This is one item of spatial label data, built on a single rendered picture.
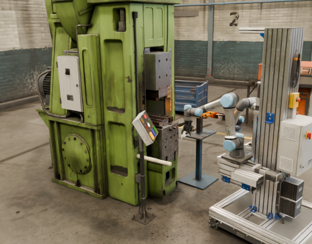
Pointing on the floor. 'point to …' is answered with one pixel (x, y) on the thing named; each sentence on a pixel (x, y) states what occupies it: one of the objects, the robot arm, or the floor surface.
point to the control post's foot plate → (143, 217)
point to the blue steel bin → (190, 94)
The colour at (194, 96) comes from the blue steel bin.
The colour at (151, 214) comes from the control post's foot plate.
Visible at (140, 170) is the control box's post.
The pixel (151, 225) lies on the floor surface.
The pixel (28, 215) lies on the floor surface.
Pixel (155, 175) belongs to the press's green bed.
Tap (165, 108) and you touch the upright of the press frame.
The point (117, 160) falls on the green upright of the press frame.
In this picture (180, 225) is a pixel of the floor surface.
